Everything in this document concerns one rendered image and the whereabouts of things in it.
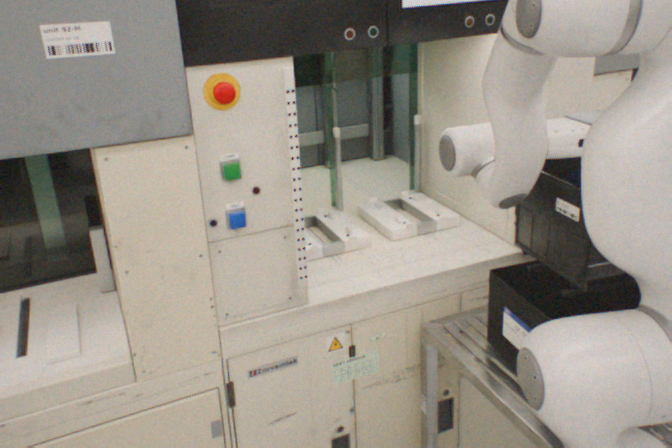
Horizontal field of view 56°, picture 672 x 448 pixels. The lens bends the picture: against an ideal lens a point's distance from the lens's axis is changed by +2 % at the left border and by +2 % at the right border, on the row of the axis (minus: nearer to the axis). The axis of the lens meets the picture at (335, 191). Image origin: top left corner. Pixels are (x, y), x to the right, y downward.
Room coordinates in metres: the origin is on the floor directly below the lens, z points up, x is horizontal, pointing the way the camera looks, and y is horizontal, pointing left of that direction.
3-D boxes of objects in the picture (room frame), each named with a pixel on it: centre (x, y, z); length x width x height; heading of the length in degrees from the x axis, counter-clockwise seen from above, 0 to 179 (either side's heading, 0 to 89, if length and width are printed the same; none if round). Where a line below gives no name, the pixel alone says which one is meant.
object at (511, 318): (1.09, -0.49, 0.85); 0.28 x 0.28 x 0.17; 17
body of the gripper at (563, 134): (1.07, -0.39, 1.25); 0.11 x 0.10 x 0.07; 107
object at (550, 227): (1.10, -0.49, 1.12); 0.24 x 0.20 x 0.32; 17
